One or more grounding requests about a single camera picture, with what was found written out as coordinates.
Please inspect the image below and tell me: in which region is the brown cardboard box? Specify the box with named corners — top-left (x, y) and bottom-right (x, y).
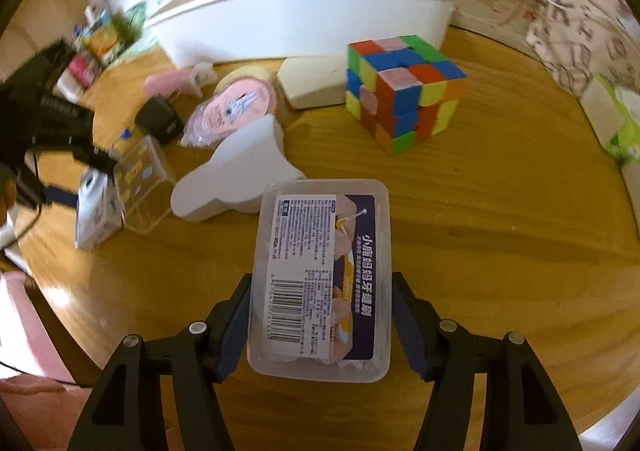
top-left (450, 0), bottom-right (546, 47)

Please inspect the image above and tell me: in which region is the black charger adapter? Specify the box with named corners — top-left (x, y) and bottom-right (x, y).
top-left (136, 96), bottom-right (185, 146)

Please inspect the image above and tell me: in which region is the round pink packet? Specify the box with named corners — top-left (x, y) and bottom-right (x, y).
top-left (181, 78), bottom-right (278, 148)

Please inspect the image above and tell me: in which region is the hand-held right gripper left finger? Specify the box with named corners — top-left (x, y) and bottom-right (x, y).
top-left (67, 273), bottom-right (253, 451)

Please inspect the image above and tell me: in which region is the multicoloured puzzle cube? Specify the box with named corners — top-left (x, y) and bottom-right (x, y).
top-left (346, 34), bottom-right (468, 157)

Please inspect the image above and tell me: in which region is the pink and white plastic gadget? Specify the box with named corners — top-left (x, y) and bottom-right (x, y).
top-left (142, 64), bottom-right (216, 99)

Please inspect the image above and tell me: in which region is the orange juice carton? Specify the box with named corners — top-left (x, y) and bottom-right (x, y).
top-left (82, 24), bottom-right (126, 64)

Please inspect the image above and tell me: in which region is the clear plastic box with label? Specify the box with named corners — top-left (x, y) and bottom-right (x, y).
top-left (247, 178), bottom-right (392, 383)

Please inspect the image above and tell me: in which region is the clear acrylic box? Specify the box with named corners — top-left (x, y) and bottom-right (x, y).
top-left (114, 135), bottom-right (177, 233)

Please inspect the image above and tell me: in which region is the green and white tissue pack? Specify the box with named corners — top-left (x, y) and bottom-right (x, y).
top-left (580, 74), bottom-right (640, 162)

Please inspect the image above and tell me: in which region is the black cable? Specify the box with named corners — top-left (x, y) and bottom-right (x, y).
top-left (0, 151), bottom-right (46, 249)

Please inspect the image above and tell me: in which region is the white plastic storage bin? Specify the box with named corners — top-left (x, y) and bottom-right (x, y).
top-left (145, 0), bottom-right (461, 67)

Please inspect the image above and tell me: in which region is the round cream zip case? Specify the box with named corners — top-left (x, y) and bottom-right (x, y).
top-left (215, 65), bottom-right (276, 92)

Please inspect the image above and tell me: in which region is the pink cloth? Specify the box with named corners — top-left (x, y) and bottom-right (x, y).
top-left (0, 271), bottom-right (101, 451)

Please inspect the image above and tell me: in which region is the small white carton box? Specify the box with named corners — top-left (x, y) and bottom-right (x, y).
top-left (75, 168), bottom-right (123, 251)

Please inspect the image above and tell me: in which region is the printed cloth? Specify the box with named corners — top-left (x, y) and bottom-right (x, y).
top-left (525, 0), bottom-right (640, 97)

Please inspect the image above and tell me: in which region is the white funnel-shaped object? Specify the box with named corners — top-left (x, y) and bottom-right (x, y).
top-left (171, 114), bottom-right (307, 222)

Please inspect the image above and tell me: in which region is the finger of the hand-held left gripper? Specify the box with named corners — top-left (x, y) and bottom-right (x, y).
top-left (70, 144), bottom-right (118, 177)
top-left (37, 181), bottom-right (83, 207)

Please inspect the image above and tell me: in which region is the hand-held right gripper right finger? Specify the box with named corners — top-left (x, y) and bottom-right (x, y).
top-left (392, 272), bottom-right (583, 451)

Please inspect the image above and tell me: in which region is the beige pouch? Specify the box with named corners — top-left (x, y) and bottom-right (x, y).
top-left (277, 55), bottom-right (351, 109)

